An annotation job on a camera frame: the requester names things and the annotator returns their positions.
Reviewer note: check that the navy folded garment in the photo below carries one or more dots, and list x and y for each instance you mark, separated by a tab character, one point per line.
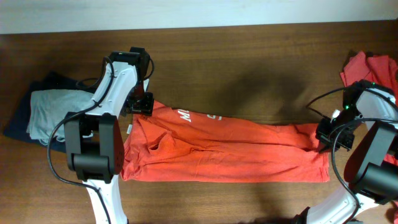
17	127

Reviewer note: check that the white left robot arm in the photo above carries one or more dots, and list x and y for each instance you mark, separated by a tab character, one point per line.
94	145

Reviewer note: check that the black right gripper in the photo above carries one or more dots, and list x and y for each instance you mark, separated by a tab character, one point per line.
323	135

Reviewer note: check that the red shirt pile right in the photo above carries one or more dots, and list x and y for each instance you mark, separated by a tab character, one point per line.
380	69

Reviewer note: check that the light grey folded garment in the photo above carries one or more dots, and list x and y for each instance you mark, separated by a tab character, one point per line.
49	107

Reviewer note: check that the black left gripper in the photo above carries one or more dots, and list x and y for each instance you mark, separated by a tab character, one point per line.
147	107

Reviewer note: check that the orange soccer t-shirt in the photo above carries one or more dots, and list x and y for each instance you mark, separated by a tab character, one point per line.
174	145

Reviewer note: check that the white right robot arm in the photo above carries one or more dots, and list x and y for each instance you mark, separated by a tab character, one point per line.
368	180

